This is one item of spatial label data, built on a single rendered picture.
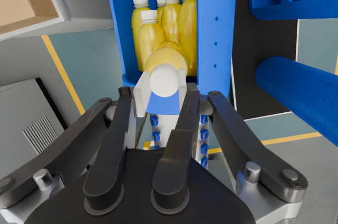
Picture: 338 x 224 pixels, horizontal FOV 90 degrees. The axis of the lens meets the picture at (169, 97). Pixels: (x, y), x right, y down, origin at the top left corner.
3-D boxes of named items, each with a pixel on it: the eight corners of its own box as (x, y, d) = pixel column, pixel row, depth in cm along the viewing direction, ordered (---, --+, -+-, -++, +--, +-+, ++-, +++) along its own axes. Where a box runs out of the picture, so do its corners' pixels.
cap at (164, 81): (166, 98, 24) (166, 104, 22) (144, 81, 23) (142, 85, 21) (185, 78, 23) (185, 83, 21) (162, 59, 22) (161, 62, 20)
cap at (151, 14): (157, 17, 43) (157, 9, 42) (157, 16, 39) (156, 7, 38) (142, 18, 42) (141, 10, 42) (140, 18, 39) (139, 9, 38)
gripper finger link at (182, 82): (178, 87, 16) (186, 87, 16) (178, 68, 22) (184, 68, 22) (180, 116, 17) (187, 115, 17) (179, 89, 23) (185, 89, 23)
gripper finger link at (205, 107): (187, 102, 14) (223, 100, 14) (185, 82, 19) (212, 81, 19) (187, 117, 15) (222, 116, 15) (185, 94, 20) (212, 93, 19)
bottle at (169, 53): (170, 75, 42) (167, 113, 25) (148, 57, 40) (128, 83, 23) (190, 53, 39) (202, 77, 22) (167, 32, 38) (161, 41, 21)
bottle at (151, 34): (169, 83, 51) (163, 16, 44) (170, 92, 45) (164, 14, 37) (146, 85, 51) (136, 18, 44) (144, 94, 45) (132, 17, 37)
